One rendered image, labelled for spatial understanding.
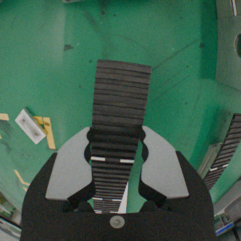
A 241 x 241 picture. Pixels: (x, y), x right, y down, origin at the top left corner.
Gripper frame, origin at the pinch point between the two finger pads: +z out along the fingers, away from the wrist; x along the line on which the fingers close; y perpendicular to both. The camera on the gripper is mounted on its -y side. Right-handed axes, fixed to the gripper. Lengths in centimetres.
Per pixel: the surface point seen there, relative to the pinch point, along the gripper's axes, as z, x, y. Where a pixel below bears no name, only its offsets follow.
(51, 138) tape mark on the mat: 3.1, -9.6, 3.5
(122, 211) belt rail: 0.1, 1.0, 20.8
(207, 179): -0.2, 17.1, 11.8
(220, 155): -0.1, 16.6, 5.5
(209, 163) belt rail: 1.3, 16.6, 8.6
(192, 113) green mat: 3.2, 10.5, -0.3
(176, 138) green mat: 3.2, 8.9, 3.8
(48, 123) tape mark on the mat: 3.1, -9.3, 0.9
